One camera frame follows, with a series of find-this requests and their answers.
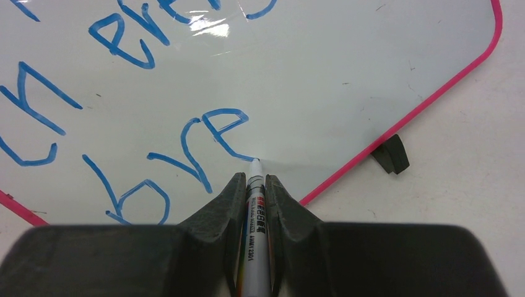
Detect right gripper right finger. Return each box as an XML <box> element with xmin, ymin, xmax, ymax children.
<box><xmin>266</xmin><ymin>175</ymin><xmax>507</xmax><ymax>296</ymax></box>

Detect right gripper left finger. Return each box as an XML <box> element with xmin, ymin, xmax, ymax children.
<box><xmin>1</xmin><ymin>173</ymin><xmax>246</xmax><ymax>296</ymax></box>

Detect white marker pen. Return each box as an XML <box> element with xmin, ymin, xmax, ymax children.
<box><xmin>236</xmin><ymin>158</ymin><xmax>272</xmax><ymax>296</ymax></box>

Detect pink-framed whiteboard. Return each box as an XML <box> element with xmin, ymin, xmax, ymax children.
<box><xmin>1</xmin><ymin>1</ymin><xmax>502</xmax><ymax>224</ymax></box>

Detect black whiteboard clip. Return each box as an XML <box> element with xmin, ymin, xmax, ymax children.
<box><xmin>371</xmin><ymin>134</ymin><xmax>410</xmax><ymax>174</ymax></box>

